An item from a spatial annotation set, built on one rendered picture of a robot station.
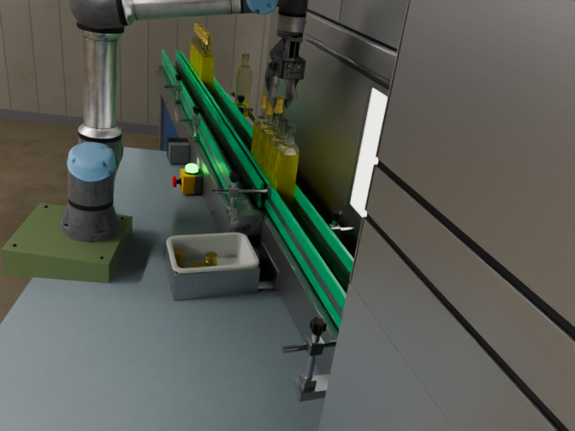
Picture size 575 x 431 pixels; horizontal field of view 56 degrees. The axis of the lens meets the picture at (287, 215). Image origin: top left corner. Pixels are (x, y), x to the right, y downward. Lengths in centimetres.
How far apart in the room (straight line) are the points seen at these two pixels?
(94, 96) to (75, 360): 69
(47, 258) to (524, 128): 126
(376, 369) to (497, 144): 30
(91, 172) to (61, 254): 22
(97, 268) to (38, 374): 33
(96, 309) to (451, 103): 109
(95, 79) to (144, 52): 303
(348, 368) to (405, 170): 27
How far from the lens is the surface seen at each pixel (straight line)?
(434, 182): 50
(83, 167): 146
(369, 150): 134
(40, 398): 121
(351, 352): 68
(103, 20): 138
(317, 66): 165
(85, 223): 152
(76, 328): 135
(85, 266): 147
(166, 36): 450
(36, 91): 490
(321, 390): 106
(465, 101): 47
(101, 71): 153
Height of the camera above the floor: 160
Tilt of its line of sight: 27 degrees down
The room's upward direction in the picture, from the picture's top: 8 degrees clockwise
